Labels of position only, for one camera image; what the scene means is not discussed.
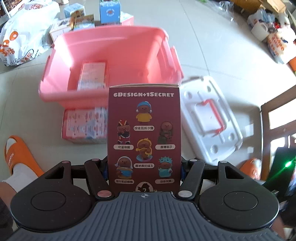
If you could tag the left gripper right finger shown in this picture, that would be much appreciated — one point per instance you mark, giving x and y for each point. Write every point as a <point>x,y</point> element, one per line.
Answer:
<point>186,166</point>

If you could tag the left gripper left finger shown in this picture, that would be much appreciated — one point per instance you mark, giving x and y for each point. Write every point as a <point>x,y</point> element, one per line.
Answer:
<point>96,171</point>

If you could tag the white bin lid red handle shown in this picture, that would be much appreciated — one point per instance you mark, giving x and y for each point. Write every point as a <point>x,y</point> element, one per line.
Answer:
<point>208,121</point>

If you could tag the large pink figure box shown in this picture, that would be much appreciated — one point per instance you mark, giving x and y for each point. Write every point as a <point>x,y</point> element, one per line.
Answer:
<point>85,126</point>

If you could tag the maroon blind box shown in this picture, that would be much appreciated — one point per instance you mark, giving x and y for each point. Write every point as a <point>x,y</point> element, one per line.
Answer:
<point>144,138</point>

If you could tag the pink plastic storage bin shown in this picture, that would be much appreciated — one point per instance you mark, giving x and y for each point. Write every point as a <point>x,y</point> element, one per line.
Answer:
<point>131,54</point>

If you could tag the tall red blind box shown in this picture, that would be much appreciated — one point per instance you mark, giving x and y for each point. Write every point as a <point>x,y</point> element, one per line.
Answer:
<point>93,75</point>

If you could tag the orange right slipper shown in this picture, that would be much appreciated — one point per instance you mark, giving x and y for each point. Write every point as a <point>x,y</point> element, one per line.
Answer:
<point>252,168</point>

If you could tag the orange slipper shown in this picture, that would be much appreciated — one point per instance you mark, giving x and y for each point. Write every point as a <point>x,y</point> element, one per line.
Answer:
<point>17,152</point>
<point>252,168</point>

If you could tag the white sock foot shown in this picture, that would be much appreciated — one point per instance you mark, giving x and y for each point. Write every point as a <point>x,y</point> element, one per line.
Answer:
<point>21,177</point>

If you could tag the orange left slipper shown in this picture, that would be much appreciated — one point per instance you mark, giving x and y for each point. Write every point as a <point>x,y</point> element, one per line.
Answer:
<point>17,152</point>

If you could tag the wooden chair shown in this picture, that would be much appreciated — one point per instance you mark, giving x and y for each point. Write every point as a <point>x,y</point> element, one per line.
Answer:
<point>269,134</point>

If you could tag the white cardboard box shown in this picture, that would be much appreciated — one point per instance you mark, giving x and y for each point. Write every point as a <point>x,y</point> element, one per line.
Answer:
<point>60,27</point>

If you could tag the yellow green small box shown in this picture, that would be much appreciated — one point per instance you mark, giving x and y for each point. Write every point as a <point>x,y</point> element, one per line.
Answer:
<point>82,22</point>

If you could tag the orange printed snack bag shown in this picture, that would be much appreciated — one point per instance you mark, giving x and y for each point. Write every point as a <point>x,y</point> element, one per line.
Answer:
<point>278,48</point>

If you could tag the white printed plastic bag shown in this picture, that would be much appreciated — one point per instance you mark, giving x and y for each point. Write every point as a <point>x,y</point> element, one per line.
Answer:
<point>26,34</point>

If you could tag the blue toy box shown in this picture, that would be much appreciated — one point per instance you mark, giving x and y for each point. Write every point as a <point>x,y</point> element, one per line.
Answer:
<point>109,11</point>

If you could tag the light blue small box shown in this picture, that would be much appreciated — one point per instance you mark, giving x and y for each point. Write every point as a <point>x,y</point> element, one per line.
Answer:
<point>75,10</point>

